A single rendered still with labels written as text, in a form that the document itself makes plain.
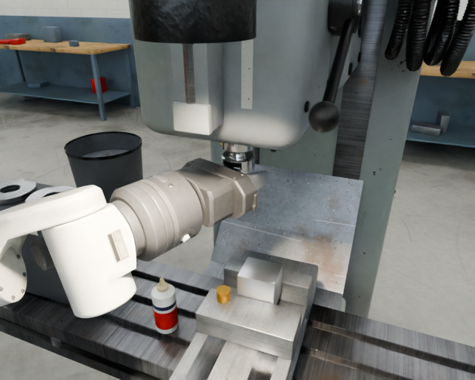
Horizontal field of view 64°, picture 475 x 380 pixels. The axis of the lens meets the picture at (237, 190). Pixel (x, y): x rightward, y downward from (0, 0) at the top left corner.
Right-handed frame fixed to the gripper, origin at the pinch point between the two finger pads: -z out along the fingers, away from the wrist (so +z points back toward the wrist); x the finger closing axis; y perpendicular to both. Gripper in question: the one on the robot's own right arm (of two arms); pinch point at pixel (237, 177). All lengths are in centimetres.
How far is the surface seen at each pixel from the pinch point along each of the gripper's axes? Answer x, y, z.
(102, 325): 19.0, 30.4, 15.3
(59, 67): 581, 73, -232
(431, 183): 40, 120, -300
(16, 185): 44.6, 10.7, 15.7
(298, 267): -2.7, 23.0, -14.5
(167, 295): 8.4, 21.9, 7.9
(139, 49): 4.3, -17.6, 11.3
